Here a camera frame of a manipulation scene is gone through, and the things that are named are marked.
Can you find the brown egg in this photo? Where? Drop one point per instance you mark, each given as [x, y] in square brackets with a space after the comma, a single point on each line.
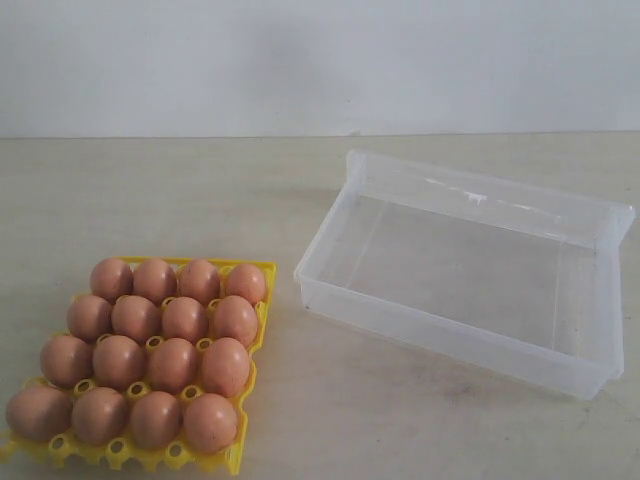
[99, 416]
[225, 367]
[89, 317]
[247, 281]
[156, 420]
[173, 365]
[111, 278]
[235, 317]
[118, 361]
[186, 318]
[155, 280]
[39, 413]
[136, 317]
[200, 280]
[65, 360]
[211, 423]

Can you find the clear plastic bin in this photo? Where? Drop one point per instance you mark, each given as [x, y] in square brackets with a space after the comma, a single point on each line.
[521, 280]

